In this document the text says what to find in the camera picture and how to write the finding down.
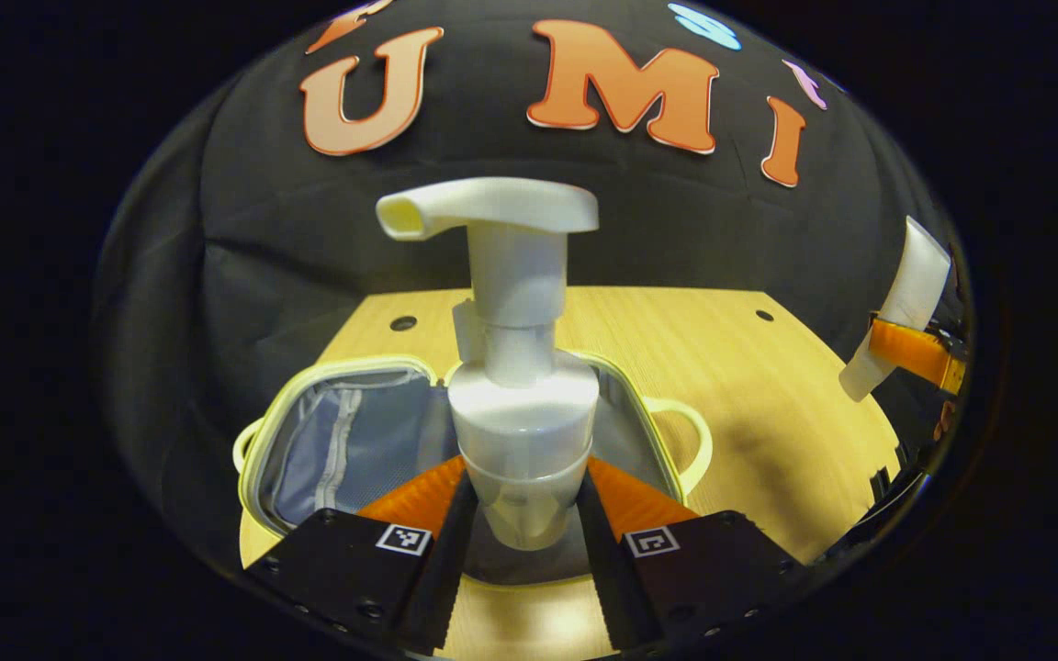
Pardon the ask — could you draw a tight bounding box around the black backdrop cloth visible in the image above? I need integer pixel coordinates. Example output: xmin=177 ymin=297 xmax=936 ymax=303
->
xmin=93 ymin=0 xmax=957 ymax=570

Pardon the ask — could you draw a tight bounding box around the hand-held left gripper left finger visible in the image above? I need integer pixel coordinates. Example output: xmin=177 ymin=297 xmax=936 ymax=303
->
xmin=244 ymin=456 xmax=479 ymax=657

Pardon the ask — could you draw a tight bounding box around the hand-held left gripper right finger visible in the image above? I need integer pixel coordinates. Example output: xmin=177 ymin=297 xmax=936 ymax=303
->
xmin=577 ymin=456 xmax=805 ymax=653

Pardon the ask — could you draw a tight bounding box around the pale yellow small suitcase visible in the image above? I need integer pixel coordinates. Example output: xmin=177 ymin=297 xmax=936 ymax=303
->
xmin=233 ymin=353 xmax=714 ymax=588

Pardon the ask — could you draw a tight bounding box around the white squeeze tube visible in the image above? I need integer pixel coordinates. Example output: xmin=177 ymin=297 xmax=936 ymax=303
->
xmin=839 ymin=216 xmax=952 ymax=403

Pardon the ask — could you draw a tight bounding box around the white pump bottle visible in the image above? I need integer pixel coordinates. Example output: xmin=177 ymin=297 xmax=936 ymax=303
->
xmin=376 ymin=177 xmax=601 ymax=552

